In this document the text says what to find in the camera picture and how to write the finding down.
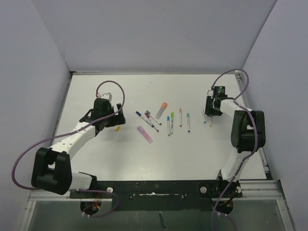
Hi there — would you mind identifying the magenta cap marker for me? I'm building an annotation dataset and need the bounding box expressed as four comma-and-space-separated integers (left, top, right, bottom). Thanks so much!
144, 112, 159, 132

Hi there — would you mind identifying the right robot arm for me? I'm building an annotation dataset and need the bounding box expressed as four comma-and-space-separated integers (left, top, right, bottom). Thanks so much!
203, 86, 266, 197

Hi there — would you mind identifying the orange cap pen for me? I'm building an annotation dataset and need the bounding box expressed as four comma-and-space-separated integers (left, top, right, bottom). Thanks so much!
179, 108, 182, 128

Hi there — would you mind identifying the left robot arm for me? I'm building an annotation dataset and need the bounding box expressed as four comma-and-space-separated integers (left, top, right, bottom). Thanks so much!
31, 93, 126, 198

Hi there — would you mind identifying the teal cap pen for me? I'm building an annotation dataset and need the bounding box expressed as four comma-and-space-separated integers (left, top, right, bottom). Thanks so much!
186, 113, 191, 133

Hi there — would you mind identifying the orange cap highlighter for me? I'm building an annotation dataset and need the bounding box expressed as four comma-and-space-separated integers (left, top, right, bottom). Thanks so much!
155, 102, 167, 119

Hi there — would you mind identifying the pink highlighter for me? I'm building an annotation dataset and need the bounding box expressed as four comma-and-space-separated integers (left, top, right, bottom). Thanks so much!
137, 126, 153, 143

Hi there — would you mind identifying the blue cap marker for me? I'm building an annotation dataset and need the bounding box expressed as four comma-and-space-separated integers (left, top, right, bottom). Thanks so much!
136, 111, 154, 128

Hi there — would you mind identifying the light blue cap pen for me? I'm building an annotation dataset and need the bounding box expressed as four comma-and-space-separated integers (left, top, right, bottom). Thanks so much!
167, 116, 171, 136

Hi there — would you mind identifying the lime green cap pen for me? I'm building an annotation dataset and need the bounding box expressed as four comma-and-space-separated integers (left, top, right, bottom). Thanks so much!
170, 112, 174, 135

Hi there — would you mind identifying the green cap marker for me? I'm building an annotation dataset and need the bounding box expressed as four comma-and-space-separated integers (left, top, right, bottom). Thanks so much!
146, 110, 162, 126

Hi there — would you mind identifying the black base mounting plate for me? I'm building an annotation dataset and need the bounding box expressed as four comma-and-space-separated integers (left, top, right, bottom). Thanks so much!
70, 180, 243, 213

